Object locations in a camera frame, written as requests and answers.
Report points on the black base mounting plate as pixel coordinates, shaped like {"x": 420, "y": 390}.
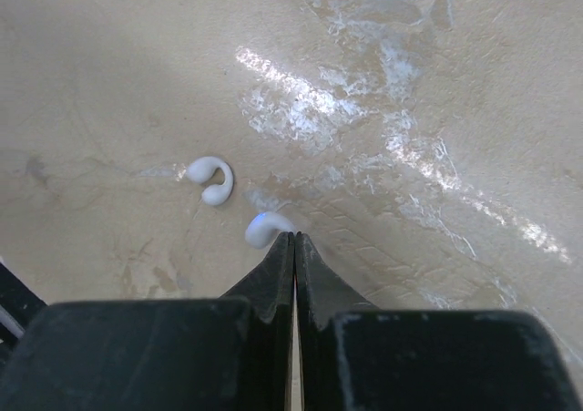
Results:
{"x": 19, "y": 306}

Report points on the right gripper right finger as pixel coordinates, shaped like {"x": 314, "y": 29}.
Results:
{"x": 357, "y": 356}

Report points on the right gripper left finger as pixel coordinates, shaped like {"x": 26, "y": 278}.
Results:
{"x": 227, "y": 353}

